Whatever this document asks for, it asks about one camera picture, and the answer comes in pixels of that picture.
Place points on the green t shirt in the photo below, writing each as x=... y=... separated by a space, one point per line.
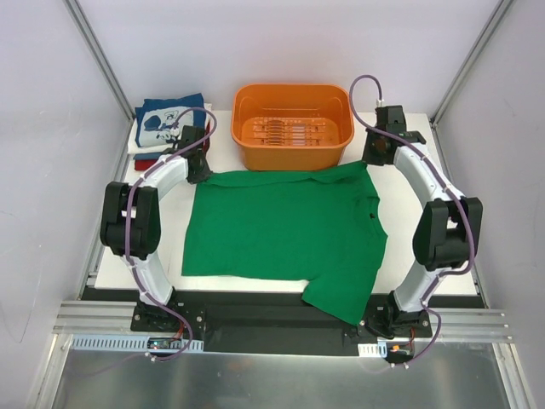
x=321 y=227

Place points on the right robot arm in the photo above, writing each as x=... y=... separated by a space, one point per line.
x=447 y=235

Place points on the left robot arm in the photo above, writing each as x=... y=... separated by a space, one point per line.
x=131 y=224

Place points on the orange plastic basket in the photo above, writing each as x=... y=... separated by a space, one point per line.
x=284 y=127

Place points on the dark blue folded t shirt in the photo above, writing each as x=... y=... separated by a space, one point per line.
x=151 y=155

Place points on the red folded t shirt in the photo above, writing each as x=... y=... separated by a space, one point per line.
x=143 y=165

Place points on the blue cartoon print t shirt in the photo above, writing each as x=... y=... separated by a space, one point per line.
x=156 y=117

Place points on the white folded t shirt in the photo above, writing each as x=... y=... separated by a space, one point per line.
x=193 y=117

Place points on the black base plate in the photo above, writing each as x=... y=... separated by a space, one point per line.
x=262 y=323

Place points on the right white cable duct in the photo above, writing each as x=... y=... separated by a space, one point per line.
x=372 y=350

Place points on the white cable duct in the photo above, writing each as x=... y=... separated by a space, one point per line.
x=372 y=350
x=137 y=344

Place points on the left aluminium frame post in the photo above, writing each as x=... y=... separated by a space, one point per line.
x=81 y=21

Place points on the aluminium frame post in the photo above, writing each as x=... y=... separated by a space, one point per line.
x=81 y=21
x=487 y=32

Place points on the aluminium cross rail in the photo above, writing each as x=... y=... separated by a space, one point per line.
x=459 y=325

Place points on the left white cable duct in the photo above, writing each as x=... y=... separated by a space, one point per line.
x=137 y=344

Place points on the right aluminium frame post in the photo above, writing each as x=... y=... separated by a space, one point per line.
x=487 y=32

